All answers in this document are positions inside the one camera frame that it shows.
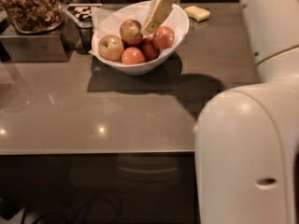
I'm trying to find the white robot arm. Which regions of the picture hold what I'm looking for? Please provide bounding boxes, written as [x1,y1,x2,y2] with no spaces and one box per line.
[194,0,299,224]

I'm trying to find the red-green apple top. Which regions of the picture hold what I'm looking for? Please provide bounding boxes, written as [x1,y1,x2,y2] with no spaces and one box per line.
[120,20,143,46]

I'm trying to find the red apple with sticker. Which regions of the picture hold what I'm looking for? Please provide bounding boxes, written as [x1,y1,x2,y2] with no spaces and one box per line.
[152,26,175,49]

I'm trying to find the white bowl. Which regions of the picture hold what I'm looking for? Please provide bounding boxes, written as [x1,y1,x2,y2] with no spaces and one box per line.
[90,0,190,77]

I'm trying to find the red apple middle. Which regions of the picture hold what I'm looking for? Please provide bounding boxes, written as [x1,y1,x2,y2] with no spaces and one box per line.
[140,36,160,62]

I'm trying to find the red apple front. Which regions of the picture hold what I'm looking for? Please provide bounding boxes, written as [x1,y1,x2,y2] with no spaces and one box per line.
[121,47,146,65]

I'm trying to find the yellow-green apple left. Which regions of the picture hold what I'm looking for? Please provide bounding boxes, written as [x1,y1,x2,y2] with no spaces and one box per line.
[98,35,124,62]

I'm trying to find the yellow sponge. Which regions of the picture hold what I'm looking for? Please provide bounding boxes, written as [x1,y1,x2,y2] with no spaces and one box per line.
[184,6,210,22]

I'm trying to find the white paper liner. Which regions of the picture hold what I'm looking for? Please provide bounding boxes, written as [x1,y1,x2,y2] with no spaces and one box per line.
[90,1,189,59]

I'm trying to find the checkered tray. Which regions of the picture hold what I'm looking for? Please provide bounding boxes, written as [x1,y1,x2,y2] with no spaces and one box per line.
[64,4,103,21]

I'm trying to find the dark cup with scoop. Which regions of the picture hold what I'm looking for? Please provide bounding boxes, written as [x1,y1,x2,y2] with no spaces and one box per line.
[71,19,93,52]

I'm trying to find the steel box stand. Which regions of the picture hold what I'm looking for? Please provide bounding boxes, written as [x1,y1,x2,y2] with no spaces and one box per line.
[0,17,79,63]

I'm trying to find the glass jar of nuts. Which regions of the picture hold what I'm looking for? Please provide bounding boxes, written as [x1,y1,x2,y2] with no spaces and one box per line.
[0,0,64,34]

